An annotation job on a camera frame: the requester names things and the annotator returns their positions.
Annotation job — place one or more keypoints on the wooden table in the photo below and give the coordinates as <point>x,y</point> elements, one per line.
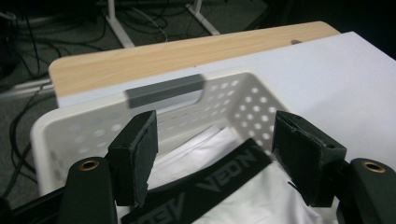
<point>155,62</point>

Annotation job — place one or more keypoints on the white metal desk frame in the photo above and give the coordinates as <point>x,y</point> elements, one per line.
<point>120,31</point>

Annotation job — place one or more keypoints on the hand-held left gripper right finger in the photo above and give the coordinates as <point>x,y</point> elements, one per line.
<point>306,158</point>

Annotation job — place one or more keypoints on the white perforated plastic basket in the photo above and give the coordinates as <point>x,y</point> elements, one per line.
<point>77,130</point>

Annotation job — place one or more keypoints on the white shorts with black waistband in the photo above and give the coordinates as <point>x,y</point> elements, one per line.
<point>264,199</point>

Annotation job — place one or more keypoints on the white board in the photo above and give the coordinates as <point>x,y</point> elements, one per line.
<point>342,93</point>

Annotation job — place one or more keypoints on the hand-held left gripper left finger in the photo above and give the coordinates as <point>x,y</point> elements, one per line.
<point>132,161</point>

